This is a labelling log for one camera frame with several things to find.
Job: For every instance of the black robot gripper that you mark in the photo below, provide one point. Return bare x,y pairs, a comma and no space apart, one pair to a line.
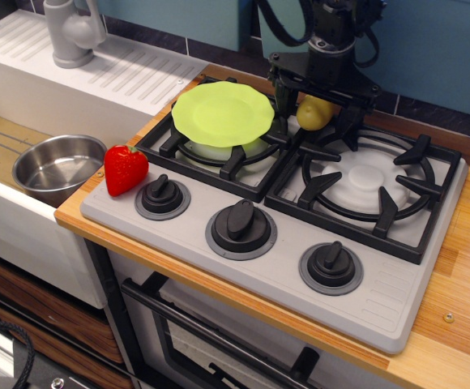
328,72

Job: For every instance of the yellow toy potato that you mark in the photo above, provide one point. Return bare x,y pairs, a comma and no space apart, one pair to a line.
314,113

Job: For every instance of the red toy strawberry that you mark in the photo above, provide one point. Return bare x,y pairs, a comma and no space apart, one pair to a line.
125,168

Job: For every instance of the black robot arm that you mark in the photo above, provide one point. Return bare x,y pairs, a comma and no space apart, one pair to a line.
336,22

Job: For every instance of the light green plastic plate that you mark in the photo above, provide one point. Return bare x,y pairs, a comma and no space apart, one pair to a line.
223,114

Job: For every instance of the small steel pot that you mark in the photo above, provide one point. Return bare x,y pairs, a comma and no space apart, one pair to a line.
53,169

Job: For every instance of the white toy sink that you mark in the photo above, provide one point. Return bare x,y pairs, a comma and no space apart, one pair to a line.
82,112

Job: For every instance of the black right burner grate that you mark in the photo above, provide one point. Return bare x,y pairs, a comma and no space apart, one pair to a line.
389,192

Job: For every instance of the black burner grate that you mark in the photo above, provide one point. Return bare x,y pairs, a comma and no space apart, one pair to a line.
247,171
389,192

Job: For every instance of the black middle stove knob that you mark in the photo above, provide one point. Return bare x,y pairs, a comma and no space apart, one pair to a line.
241,232

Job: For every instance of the black stove knob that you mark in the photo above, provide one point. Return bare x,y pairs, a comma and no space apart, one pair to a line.
241,232
331,269
162,199

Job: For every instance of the black right stove knob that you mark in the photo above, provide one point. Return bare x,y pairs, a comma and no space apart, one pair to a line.
331,269

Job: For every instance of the black left burner grate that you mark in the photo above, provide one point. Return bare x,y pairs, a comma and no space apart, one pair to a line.
247,171

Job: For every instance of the black left stove knob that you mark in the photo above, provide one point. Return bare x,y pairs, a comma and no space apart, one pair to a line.
162,199

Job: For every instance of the grey toy stove top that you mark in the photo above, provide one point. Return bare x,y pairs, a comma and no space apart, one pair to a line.
379,312

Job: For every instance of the grey toy faucet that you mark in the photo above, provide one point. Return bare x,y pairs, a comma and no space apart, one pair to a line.
73,36

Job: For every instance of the toy oven door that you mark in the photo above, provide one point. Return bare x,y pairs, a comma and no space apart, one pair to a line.
210,357

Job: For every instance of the upper wooden drawer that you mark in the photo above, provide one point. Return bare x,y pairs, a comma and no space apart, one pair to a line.
55,308

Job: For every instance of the wooden drawer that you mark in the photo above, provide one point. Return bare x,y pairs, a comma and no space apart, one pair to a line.
55,308
58,350

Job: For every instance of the lower wooden drawer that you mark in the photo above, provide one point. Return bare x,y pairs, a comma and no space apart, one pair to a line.
58,350

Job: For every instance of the black oven door handle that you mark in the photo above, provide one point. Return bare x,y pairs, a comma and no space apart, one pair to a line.
165,312

